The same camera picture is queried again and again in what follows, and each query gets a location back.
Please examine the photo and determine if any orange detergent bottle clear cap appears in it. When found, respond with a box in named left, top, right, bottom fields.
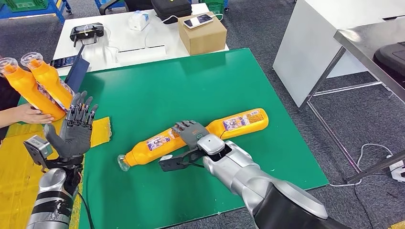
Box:
left=20, top=52, right=76, bottom=111
left=117, top=126, right=192, bottom=172
left=205, top=108, right=269, bottom=140
left=0, top=58, right=66, bottom=122

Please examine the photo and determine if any small white box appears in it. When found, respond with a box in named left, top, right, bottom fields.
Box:
left=128, top=10, right=150, bottom=32

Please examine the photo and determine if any blue cart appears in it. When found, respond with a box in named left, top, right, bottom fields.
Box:
left=0, top=0, right=72, bottom=24

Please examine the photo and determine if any blue cart frame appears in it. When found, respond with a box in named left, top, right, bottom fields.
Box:
left=94, top=0, right=125, bottom=9

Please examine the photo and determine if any black chair seat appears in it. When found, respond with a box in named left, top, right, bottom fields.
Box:
left=373, top=42, right=405, bottom=91

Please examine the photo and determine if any black floor cable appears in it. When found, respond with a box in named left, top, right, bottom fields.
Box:
left=352, top=185, right=375, bottom=229

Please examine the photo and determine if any black smartphone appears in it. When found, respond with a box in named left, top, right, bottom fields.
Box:
left=50, top=55, right=78, bottom=69

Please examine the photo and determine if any person's right hand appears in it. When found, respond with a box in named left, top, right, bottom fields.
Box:
left=14, top=104, right=55, bottom=125

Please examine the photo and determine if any navy blue folded cover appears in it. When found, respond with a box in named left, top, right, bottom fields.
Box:
left=64, top=45, right=91, bottom=94

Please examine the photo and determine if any white table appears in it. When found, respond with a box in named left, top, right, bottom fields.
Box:
left=53, top=3, right=230, bottom=76

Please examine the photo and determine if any person's body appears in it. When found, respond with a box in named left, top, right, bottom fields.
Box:
left=0, top=77, right=21, bottom=141

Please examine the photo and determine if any white smartphone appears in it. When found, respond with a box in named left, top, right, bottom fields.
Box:
left=183, top=14, right=214, bottom=30

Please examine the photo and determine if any cardboard box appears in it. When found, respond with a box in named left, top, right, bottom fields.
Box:
left=178, top=12, right=228, bottom=57

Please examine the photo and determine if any yellow tape patch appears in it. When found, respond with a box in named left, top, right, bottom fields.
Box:
left=0, top=117, right=112, bottom=229

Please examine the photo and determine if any green table mat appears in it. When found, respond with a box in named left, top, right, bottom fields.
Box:
left=9, top=48, right=330, bottom=229

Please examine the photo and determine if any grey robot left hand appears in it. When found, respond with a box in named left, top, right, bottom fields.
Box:
left=44, top=91, right=99, bottom=159

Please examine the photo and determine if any stainless steel table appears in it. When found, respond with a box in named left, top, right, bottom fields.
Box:
left=298, top=18, right=405, bottom=185

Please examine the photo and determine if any white charging cable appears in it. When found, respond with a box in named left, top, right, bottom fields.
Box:
left=162, top=14, right=224, bottom=25

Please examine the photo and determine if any black office chair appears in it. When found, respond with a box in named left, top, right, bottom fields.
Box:
left=99, top=0, right=152, bottom=16

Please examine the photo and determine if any white floor cable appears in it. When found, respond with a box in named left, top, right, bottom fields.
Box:
left=330, top=144, right=394, bottom=187

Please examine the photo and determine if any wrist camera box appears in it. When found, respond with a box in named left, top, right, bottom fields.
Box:
left=23, top=135, right=54, bottom=168
left=158, top=148, right=206, bottom=173

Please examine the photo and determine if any white cabinet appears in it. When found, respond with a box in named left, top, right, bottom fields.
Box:
left=272, top=0, right=405, bottom=110

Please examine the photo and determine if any black remote controller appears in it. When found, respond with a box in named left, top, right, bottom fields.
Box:
left=69, top=22, right=105, bottom=48

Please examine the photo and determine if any white floor power strip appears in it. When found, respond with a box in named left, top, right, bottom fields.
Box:
left=386, top=155, right=405, bottom=183

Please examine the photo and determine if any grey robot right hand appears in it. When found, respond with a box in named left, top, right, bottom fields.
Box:
left=171, top=120, right=210, bottom=151

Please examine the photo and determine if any green plastic crate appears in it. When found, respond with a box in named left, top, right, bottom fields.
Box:
left=198, top=0, right=229, bottom=16
left=3, top=0, right=49, bottom=12

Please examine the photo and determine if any black zipper case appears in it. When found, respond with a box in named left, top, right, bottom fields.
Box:
left=151, top=0, right=192, bottom=25

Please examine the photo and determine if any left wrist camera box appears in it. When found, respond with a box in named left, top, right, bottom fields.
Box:
left=23, top=135, right=54, bottom=168

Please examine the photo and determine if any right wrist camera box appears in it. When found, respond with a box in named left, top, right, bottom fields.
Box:
left=158, top=148, right=206, bottom=173

